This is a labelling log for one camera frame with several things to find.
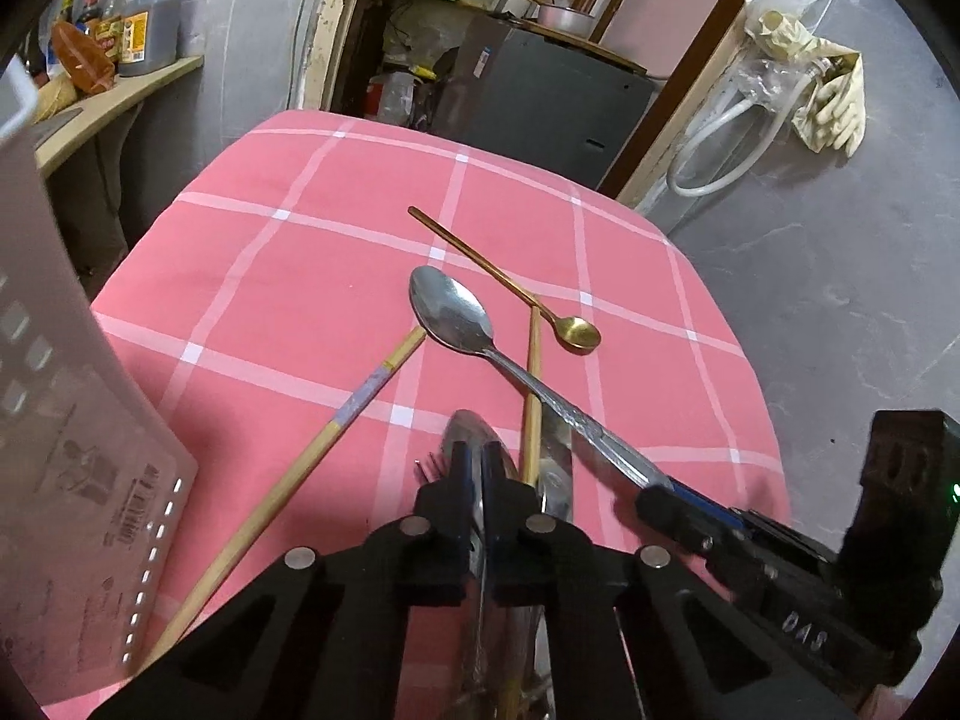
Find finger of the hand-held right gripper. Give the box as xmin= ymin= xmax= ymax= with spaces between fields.
xmin=666 ymin=480 xmax=835 ymax=565
xmin=636 ymin=484 xmax=760 ymax=602

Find white plastic basket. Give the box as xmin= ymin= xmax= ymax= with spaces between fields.
xmin=0 ymin=56 xmax=200 ymax=698

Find clear plastic jug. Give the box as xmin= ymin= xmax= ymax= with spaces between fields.
xmin=385 ymin=71 xmax=415 ymax=122

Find large cooking oil jug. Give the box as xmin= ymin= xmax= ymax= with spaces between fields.
xmin=118 ymin=0 xmax=182 ymax=78

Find wooden shelf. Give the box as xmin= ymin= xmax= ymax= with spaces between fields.
xmin=34 ymin=55 xmax=205 ymax=173

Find small gold spoon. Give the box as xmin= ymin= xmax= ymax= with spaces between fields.
xmin=407 ymin=206 xmax=602 ymax=353

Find large silver spoon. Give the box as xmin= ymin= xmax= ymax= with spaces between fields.
xmin=409 ymin=265 xmax=676 ymax=494

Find black cabinet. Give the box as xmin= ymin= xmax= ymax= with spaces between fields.
xmin=431 ymin=13 xmax=659 ymax=192

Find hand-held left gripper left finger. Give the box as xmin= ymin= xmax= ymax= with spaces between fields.
xmin=88 ymin=441 xmax=488 ymax=720

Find pink checked tablecloth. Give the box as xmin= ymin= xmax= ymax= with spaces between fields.
xmin=41 ymin=109 xmax=792 ymax=720

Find metal pot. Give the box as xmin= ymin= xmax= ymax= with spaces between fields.
xmin=536 ymin=1 xmax=598 ymax=38

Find clear plastic bag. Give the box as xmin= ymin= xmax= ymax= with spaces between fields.
xmin=731 ymin=0 xmax=833 ymax=117

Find silver table knife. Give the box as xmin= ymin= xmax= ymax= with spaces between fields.
xmin=536 ymin=405 xmax=575 ymax=522

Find plain wooden chopstick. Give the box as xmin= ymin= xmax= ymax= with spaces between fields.
xmin=520 ymin=294 xmax=543 ymax=488

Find orange snack bag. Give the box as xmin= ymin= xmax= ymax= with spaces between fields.
xmin=51 ymin=21 xmax=117 ymax=95

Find shiny steel spoon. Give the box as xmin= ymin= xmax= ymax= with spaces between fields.
xmin=442 ymin=410 xmax=520 ymax=482

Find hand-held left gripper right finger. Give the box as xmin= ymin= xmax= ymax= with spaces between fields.
xmin=480 ymin=441 xmax=856 ymax=720

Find white hose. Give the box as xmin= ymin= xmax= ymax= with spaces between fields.
xmin=666 ymin=79 xmax=796 ymax=197

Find yellow rubber gloves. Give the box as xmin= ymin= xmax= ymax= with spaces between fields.
xmin=791 ymin=37 xmax=867 ymax=158

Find purple banded wooden chopstick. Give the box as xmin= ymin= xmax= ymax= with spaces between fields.
xmin=142 ymin=328 xmax=427 ymax=665

